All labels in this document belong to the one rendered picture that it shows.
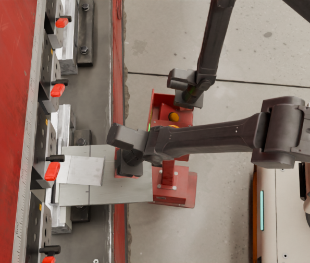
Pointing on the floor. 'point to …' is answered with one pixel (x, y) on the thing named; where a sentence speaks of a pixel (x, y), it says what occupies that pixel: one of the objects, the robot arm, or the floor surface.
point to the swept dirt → (125, 119)
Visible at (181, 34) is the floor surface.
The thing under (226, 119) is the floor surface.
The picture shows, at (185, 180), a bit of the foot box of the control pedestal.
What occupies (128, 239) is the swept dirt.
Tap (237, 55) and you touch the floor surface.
